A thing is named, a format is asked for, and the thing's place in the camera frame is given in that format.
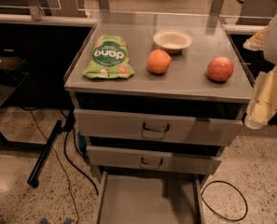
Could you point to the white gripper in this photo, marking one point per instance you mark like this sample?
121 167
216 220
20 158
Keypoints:
276 39

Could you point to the orange fruit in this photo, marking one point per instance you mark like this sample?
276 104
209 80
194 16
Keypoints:
158 61

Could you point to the grey drawer cabinet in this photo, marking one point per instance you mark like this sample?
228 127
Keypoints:
184 91

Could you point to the middle grey drawer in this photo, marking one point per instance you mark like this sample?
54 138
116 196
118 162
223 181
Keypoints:
153 160

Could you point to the grey drawer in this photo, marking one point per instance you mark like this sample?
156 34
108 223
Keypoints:
153 160
149 127
148 198

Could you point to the top grey drawer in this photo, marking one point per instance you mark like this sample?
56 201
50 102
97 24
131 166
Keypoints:
149 127

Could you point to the bottom grey drawer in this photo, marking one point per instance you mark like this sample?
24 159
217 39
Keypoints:
148 198

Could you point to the red apple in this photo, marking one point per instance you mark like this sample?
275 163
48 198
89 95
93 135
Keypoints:
220 69

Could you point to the white paper bowl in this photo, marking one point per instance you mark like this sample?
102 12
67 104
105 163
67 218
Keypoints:
172 41

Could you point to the green dang snack bag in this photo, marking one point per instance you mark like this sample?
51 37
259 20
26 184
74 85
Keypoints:
109 59

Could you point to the black stand leg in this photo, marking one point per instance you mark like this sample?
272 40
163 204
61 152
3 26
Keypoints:
33 179

